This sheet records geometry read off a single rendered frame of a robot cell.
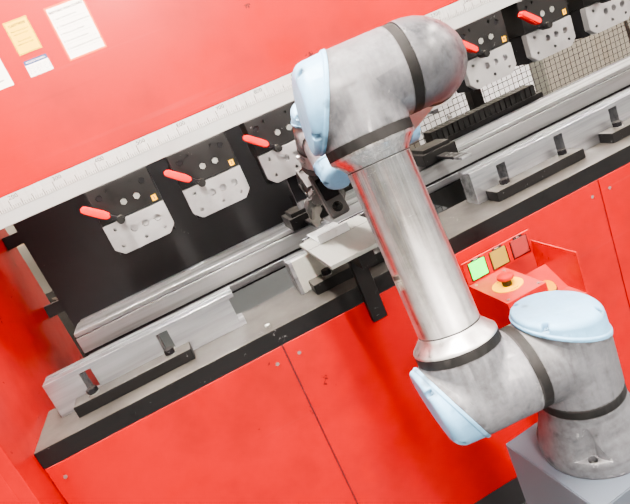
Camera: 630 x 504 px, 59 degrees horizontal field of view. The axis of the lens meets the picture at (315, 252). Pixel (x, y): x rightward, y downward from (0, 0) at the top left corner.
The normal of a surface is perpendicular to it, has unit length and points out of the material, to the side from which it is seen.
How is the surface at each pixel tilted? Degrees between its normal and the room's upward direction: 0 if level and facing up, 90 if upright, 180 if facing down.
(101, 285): 90
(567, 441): 73
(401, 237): 80
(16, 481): 90
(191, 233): 90
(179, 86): 90
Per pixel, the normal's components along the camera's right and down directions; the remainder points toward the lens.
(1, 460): 0.29, 0.19
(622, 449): 0.07, -0.04
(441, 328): -0.25, 0.22
